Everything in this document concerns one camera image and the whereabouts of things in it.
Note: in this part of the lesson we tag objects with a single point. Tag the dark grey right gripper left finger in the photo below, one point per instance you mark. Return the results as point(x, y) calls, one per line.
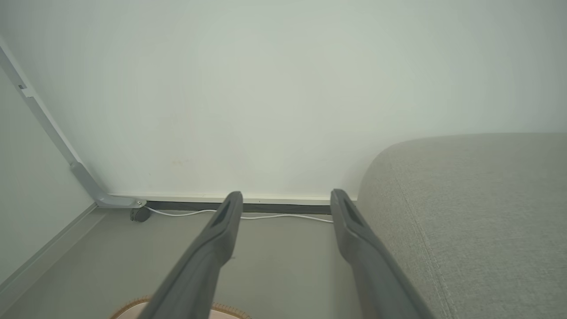
point(195, 274)

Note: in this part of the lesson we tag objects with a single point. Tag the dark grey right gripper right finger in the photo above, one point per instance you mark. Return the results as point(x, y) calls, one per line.
point(376, 274)

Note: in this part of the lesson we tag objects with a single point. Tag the cream laundry basket brown rim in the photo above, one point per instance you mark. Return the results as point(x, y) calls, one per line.
point(133, 308)

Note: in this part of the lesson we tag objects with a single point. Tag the dark caster wheel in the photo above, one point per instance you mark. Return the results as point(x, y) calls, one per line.
point(140, 214)

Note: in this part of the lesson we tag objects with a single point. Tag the grey fabric sofa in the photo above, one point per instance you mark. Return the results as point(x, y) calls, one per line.
point(487, 221)

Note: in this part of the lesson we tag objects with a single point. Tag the grey metal frame leg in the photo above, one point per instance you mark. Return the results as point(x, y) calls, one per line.
point(44, 119)

